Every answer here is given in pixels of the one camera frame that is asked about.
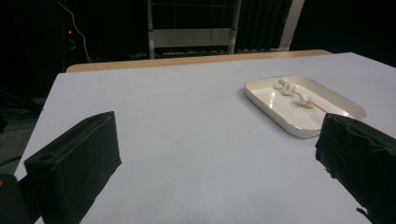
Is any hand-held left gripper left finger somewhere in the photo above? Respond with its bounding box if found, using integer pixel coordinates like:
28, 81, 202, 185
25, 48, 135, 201
23, 110, 122, 224

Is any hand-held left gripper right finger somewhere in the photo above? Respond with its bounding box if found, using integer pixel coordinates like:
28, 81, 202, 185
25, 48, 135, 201
315, 112, 396, 224

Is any white cable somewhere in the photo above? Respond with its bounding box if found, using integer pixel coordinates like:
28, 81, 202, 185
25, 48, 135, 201
56, 0, 92, 63

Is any metal stand frame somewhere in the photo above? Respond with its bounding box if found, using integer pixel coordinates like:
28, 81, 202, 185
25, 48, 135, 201
146, 0, 243, 60

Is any white rectangular tray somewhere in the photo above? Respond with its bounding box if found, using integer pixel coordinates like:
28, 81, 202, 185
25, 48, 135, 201
243, 74, 368, 140

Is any marshmallow skewer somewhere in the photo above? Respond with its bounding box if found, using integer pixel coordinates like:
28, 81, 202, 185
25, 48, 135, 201
273, 77, 329, 113

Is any white board on table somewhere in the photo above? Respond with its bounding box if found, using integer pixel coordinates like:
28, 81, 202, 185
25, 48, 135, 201
13, 51, 396, 224

